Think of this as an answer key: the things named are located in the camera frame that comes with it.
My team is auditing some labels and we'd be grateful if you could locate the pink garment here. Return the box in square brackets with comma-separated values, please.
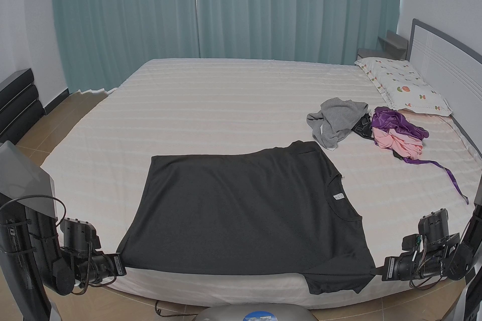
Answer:
[373, 128, 423, 159]

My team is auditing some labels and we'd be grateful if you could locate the black chest of drawers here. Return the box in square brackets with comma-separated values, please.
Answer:
[0, 68, 44, 143]

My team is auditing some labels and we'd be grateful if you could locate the bed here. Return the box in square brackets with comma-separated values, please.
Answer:
[39, 19, 482, 310]

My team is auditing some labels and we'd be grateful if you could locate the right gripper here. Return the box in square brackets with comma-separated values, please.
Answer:
[381, 255, 419, 282]

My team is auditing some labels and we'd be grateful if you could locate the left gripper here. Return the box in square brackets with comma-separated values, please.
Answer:
[90, 251, 127, 282]

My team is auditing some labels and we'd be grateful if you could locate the black shiny garment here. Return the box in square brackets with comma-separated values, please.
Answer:
[352, 113, 375, 141]

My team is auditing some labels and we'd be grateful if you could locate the purple satin garment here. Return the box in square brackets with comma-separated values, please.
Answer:
[371, 106, 469, 205]

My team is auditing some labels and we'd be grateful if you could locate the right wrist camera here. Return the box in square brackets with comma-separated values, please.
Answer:
[401, 234, 421, 253]

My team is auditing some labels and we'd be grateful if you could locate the blue-green curtain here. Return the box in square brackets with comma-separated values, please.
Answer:
[194, 0, 401, 66]
[52, 0, 200, 92]

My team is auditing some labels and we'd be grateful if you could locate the black cable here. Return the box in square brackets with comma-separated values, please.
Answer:
[0, 194, 67, 233]
[154, 300, 196, 315]

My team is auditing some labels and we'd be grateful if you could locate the white printed pillow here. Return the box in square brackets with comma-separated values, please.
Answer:
[355, 57, 452, 118]

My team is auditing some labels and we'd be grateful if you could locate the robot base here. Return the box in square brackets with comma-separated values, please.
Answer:
[192, 304, 313, 321]

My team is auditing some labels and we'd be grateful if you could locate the black T-shirt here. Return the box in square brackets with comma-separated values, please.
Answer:
[116, 141, 377, 295]

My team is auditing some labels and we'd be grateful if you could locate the grey bedside table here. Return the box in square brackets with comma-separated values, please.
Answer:
[357, 30, 409, 60]

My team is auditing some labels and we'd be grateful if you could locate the grey garment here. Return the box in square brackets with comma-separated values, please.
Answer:
[306, 98, 370, 151]

